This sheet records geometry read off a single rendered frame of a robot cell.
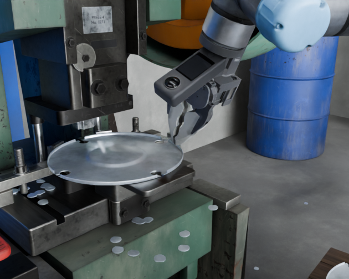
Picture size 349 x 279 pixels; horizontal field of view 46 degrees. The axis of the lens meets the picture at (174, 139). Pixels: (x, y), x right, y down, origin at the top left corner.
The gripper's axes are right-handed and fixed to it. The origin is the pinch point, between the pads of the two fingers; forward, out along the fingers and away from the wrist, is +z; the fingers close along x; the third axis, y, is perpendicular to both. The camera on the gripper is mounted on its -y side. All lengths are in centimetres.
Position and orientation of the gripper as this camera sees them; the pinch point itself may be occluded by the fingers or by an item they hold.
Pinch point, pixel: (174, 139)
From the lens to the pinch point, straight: 74.8
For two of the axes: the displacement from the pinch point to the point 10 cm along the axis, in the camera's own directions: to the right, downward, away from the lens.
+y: 6.7, -2.6, 7.0
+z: -3.1, 7.6, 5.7
